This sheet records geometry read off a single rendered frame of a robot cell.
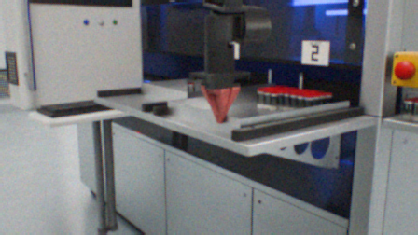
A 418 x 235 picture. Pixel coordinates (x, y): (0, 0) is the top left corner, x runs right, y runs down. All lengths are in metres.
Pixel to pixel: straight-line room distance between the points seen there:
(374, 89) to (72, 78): 1.05
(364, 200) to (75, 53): 1.10
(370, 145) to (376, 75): 0.17
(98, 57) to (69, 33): 0.14
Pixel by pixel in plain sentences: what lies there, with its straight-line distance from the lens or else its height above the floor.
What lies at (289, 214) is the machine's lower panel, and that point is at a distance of 1.25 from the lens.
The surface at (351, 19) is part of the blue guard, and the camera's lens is 1.04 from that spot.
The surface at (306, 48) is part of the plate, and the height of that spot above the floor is 1.03.
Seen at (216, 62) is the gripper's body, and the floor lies 1.02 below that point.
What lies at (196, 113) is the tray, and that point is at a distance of 0.86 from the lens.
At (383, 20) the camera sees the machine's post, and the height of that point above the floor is 1.10.
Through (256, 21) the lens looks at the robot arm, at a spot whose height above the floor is 1.09.
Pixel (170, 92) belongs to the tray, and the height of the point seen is 0.90.
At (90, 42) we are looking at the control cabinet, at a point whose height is 1.03.
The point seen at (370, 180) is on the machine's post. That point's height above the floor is 0.73.
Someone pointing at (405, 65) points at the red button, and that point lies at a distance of 0.93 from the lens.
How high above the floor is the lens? 1.07
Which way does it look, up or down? 12 degrees down
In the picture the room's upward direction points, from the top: straight up
